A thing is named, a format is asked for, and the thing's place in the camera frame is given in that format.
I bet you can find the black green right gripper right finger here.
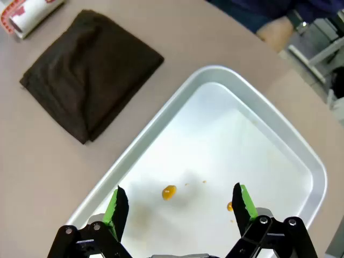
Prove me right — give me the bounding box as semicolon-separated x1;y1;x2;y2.
224;182;319;258

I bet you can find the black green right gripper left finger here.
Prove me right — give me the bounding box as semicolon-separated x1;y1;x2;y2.
47;184;134;258

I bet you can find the dark brown cloth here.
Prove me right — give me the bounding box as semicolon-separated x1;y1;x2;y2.
19;9;165;145

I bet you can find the pink patterned cup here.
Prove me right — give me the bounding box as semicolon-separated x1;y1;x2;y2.
0;0;66;40

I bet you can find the person's left hand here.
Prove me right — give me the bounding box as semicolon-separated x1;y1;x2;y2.
255;16;295;53

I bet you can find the large orange sauce blob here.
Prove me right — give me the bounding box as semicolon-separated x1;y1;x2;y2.
162;185;177;201

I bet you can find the silver metal tray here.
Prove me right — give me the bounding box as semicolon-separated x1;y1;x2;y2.
66;65;328;258

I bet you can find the white table with grey legs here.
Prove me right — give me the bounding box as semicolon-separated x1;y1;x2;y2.
279;10;344;84

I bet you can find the black wrist watch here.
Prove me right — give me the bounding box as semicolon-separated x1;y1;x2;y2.
286;9;307;30

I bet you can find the person in purple jacket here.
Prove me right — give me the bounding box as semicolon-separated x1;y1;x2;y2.
205;0;344;34

